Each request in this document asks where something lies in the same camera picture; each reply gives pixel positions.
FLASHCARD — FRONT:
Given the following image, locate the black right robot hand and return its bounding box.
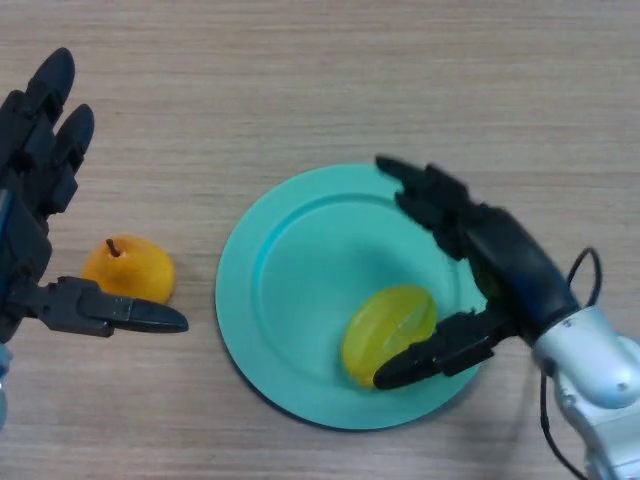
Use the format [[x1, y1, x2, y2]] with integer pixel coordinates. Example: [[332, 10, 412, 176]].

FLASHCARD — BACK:
[[373, 154, 581, 391]]

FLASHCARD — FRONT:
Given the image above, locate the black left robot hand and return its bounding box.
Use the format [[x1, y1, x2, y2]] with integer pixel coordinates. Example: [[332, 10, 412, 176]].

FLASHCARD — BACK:
[[0, 47, 190, 340]]

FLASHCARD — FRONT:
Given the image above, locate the yellow starfruit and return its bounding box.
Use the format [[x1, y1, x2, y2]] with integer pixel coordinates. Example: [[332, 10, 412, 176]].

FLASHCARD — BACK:
[[340, 285, 438, 390]]

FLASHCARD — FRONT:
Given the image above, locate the teal round plate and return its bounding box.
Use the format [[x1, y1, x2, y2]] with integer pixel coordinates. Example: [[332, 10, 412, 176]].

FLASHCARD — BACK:
[[215, 163, 490, 432]]

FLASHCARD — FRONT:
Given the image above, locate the orange pear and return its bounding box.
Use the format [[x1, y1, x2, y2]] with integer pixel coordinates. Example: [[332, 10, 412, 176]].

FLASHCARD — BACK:
[[81, 233, 176, 305]]

